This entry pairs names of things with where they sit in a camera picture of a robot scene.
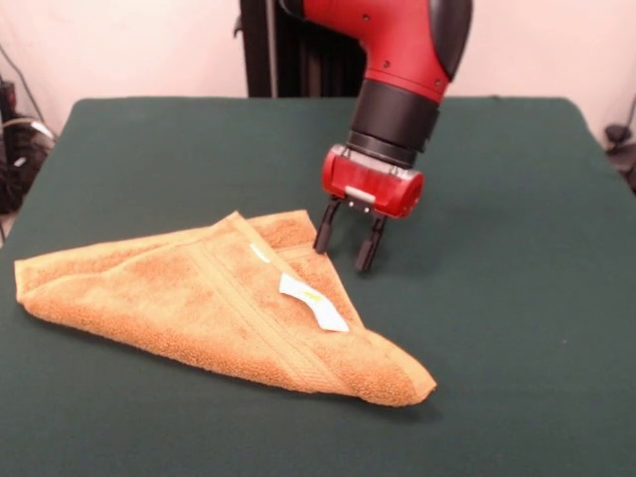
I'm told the black power adapter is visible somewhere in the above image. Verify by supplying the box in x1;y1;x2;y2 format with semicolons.
604;123;633;150

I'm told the dark green table cloth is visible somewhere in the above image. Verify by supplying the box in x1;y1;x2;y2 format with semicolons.
0;96;636;477

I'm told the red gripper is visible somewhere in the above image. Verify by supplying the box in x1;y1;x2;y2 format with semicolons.
312;143;426;273

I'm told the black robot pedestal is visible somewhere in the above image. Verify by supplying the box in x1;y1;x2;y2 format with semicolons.
233;0;372;98

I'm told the black power strip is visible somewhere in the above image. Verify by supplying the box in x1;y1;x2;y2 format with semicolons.
0;79;17;120

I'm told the black device with cables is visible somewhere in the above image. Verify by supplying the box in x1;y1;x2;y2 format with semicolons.
613;148;636;196

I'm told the orange-brown terry towel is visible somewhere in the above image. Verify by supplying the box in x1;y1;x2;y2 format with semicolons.
13;209;438;408

